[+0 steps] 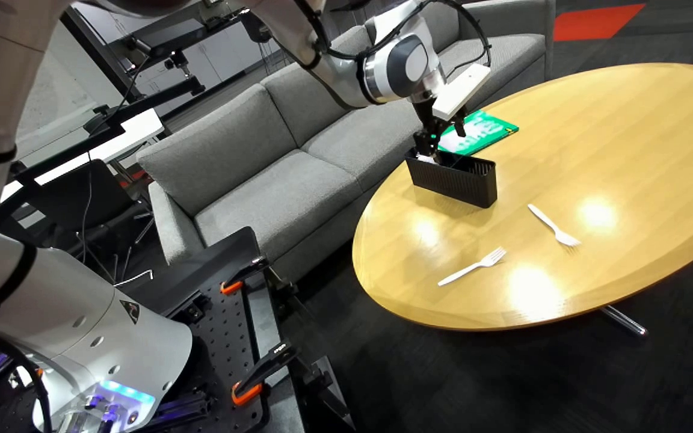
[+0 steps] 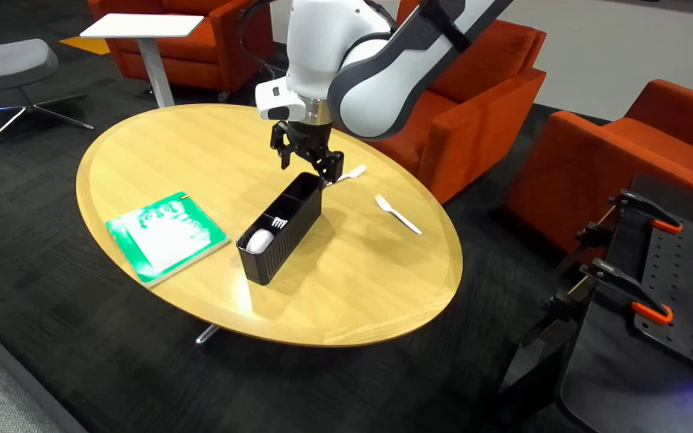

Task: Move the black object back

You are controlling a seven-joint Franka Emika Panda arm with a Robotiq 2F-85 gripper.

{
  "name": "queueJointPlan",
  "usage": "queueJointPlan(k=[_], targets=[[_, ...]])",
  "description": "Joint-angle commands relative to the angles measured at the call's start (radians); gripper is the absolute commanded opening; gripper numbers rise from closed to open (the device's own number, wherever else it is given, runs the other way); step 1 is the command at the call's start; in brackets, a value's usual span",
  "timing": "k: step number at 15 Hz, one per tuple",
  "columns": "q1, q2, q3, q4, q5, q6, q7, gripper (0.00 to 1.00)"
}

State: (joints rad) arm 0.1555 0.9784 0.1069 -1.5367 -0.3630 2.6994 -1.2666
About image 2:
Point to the metal table leg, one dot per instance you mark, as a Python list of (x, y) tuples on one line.
[(209, 332)]

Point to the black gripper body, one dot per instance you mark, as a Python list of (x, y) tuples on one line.
[(309, 139)]

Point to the green and white book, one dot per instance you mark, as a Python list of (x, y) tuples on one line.
[(167, 236)]

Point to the orange armchair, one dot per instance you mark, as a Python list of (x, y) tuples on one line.
[(588, 170), (228, 50), (493, 122)]

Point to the yellow flat object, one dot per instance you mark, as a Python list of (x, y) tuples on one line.
[(86, 47)]

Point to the black perforated mounting board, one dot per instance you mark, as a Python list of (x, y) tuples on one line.
[(684, 272)]

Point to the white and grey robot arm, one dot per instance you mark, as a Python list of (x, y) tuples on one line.
[(363, 64)]

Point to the white round object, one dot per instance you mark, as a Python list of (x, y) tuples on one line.
[(262, 242)]

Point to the black plastic organizer box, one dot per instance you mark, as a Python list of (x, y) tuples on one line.
[(283, 243)]

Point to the white side table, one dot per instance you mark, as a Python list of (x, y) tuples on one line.
[(144, 24)]

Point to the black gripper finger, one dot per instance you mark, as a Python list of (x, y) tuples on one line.
[(283, 151), (333, 166)]

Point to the grey lounge chair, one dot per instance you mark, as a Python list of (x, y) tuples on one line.
[(6, 62)]

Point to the dark grey robot stand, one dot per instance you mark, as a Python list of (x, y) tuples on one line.
[(626, 376)]

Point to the small white packet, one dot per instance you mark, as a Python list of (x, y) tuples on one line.
[(281, 222)]

